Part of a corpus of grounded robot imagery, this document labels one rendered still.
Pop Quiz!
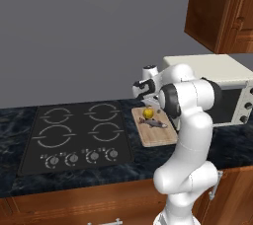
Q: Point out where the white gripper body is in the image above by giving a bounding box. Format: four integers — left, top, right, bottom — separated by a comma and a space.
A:
143, 94, 161, 108

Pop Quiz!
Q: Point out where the yellow lemon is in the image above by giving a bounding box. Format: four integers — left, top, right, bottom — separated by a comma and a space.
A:
142, 108, 154, 120

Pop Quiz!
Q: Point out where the grey fish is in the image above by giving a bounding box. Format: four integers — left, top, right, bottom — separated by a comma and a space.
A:
138, 117, 169, 129

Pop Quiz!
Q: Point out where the wooden cutting board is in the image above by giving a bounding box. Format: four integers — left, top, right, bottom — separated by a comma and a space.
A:
130, 105, 179, 148

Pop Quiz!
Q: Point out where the grey hob knob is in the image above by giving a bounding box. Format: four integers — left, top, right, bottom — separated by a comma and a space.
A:
87, 150, 101, 164
46, 155, 60, 169
65, 153, 80, 167
107, 148, 120, 161

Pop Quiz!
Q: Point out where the black hob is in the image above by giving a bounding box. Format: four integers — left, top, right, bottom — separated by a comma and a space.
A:
18, 100, 135, 176

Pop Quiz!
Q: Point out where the white microwave oven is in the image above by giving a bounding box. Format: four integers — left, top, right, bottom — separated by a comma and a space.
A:
161, 53, 253, 128

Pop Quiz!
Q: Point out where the brown wooden drawer front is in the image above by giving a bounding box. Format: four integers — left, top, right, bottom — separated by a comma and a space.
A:
0, 179, 169, 225

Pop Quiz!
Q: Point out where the brown wooden cupboard door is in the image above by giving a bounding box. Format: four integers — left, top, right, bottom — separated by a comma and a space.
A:
192, 165, 253, 225

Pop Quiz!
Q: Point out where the silver cupboard door handle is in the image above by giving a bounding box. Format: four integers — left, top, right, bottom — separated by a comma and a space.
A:
209, 170, 224, 200

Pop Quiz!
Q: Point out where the brown wooden wall cupboard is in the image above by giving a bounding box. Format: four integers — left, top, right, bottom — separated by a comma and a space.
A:
184, 0, 253, 54

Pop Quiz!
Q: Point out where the silver drawer handle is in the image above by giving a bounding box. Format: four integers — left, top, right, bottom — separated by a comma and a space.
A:
86, 217, 124, 225

